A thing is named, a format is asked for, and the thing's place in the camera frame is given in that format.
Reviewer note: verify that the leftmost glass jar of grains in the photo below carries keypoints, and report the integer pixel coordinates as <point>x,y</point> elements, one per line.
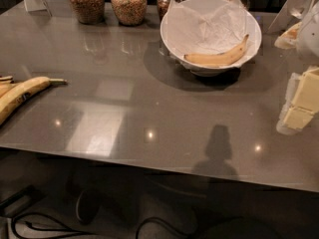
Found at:
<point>88,11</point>

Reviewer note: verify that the white paper bowl liner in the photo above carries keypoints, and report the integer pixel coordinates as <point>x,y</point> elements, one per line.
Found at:
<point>202,27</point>

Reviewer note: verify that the black chair base under table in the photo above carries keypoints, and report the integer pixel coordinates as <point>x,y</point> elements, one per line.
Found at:
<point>88,205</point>

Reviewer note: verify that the white bowl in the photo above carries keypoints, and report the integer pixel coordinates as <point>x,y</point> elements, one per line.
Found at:
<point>186,47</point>

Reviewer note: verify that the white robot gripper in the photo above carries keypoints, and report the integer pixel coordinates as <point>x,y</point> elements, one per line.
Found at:
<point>309,37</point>

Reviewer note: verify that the large yellow banana at left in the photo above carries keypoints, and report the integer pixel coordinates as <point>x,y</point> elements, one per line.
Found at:
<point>19,94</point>

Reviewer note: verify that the glass jar of grains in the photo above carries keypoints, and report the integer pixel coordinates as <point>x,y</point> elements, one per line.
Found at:
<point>130,12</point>
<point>88,11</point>

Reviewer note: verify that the white stand at top right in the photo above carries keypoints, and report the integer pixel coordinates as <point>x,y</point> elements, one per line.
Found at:
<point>291,10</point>

